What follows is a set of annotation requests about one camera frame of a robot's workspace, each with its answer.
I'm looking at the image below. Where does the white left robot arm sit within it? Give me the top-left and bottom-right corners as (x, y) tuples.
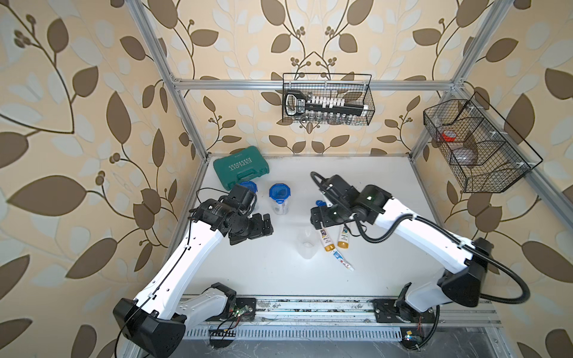
(113, 199), (273, 357)

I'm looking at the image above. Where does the green plastic tool case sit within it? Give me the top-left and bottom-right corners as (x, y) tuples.
(213, 146), (270, 190)

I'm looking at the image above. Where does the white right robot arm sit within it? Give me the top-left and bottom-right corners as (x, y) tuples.
(310, 192), (531, 313)

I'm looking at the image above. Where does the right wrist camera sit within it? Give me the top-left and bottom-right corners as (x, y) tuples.
(322, 175), (360, 204)

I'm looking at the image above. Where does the black wire basket right wall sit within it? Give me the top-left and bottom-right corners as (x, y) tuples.
(423, 91), (543, 194)

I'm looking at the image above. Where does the black wire basket wall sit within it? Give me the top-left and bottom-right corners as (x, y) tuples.
(423, 91), (543, 194)
(281, 72), (375, 126)

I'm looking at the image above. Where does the black socket wrench set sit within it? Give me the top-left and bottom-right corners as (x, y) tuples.
(282, 90), (375, 117)

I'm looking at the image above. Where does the red tape roll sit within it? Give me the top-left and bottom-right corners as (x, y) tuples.
(440, 130), (458, 143)

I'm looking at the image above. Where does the black wire basket back wall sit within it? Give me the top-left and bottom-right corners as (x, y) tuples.
(281, 72), (375, 126)

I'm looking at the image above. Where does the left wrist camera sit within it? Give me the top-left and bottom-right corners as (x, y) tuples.
(228, 184), (257, 216)

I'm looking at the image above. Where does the clear plastic container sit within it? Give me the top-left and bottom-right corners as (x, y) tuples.
(296, 228), (319, 260)
(272, 199), (289, 215)

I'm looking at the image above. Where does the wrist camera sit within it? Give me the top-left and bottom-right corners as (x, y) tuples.
(228, 184), (257, 216)
(322, 175), (360, 204)

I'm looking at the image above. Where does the white bottle purple label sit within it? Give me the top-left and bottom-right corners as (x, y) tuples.
(319, 228), (336, 252)

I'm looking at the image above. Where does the aluminium frame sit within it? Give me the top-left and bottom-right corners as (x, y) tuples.
(124, 0), (573, 310)

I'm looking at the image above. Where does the blue lid front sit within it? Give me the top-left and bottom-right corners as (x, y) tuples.
(269, 183), (291, 204)

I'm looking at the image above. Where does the white shampoo bottle gold cap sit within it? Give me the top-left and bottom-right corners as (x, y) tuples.
(337, 225), (351, 249)

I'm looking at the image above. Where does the toothpaste tube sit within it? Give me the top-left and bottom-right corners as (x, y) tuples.
(332, 249), (355, 271)

